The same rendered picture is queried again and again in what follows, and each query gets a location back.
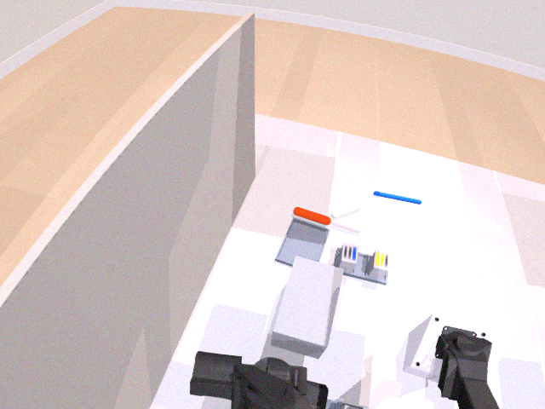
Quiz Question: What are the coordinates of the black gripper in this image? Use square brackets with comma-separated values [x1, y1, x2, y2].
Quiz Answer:
[303, 380, 329, 409]

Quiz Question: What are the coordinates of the grey flat panel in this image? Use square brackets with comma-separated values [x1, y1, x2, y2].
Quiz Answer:
[0, 11, 255, 409]

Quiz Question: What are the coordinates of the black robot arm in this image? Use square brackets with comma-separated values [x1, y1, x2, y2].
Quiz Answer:
[189, 325, 500, 409]

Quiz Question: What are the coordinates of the blue rounded bar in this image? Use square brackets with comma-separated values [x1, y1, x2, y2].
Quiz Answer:
[373, 191, 422, 205]

